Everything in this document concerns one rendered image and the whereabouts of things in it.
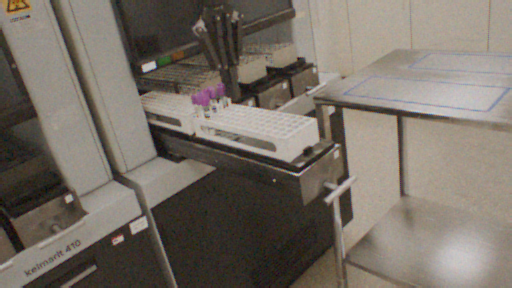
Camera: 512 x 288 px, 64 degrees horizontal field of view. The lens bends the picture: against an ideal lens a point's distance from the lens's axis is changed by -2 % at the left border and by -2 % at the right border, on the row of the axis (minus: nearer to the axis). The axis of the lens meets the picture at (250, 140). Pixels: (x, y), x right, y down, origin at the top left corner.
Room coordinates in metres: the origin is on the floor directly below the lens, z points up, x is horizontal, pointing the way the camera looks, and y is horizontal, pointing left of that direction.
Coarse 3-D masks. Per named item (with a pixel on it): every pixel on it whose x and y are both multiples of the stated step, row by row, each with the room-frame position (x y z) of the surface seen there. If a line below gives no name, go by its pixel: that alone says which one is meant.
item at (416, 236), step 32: (384, 64) 1.17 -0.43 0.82; (416, 64) 1.11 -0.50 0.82; (448, 64) 1.05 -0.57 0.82; (480, 64) 1.00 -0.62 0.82; (320, 96) 1.01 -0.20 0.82; (352, 96) 0.96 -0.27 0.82; (384, 96) 0.92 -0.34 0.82; (416, 96) 0.88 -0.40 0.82; (448, 96) 0.84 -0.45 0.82; (480, 96) 0.81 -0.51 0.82; (320, 128) 1.01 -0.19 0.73; (384, 224) 1.13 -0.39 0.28; (416, 224) 1.09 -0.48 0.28; (448, 224) 1.06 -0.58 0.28; (480, 224) 1.03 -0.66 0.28; (352, 256) 1.01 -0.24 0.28; (384, 256) 0.98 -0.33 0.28; (416, 256) 0.95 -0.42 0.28; (448, 256) 0.92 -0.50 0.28; (480, 256) 0.90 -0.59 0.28
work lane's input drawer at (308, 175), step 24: (168, 144) 1.00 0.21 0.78; (192, 144) 0.91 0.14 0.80; (216, 144) 0.86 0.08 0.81; (336, 144) 0.76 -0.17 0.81; (240, 168) 0.79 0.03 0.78; (264, 168) 0.73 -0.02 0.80; (288, 168) 0.70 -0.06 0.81; (312, 168) 0.69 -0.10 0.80; (336, 168) 0.74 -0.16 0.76; (288, 192) 0.69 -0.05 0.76; (312, 192) 0.68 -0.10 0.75; (336, 192) 0.67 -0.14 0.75
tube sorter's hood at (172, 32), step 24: (120, 0) 1.03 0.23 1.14; (144, 0) 1.07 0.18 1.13; (168, 0) 1.12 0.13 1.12; (192, 0) 1.16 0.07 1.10; (240, 0) 1.27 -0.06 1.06; (264, 0) 1.34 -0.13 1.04; (288, 0) 1.41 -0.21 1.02; (144, 24) 1.06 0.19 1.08; (168, 24) 1.11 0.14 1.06; (192, 24) 1.15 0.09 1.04; (264, 24) 1.31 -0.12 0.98; (144, 48) 1.05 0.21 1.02; (168, 48) 1.09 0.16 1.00; (192, 48) 1.13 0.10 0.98; (144, 72) 1.03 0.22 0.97
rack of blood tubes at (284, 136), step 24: (192, 120) 0.92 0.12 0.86; (216, 120) 0.88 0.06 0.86; (240, 120) 0.85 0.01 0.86; (264, 120) 0.82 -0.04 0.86; (288, 120) 0.80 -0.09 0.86; (312, 120) 0.76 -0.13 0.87; (240, 144) 0.80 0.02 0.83; (264, 144) 0.82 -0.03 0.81; (288, 144) 0.71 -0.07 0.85; (312, 144) 0.75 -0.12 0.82
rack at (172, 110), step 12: (144, 96) 1.20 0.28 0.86; (156, 96) 1.17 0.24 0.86; (168, 96) 1.14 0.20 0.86; (180, 96) 1.12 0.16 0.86; (144, 108) 1.09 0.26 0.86; (156, 108) 1.05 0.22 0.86; (168, 108) 1.03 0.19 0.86; (180, 108) 1.01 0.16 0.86; (192, 108) 0.99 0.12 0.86; (156, 120) 1.11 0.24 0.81; (168, 120) 1.10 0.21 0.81; (180, 120) 0.97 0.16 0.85; (192, 132) 0.95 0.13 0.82
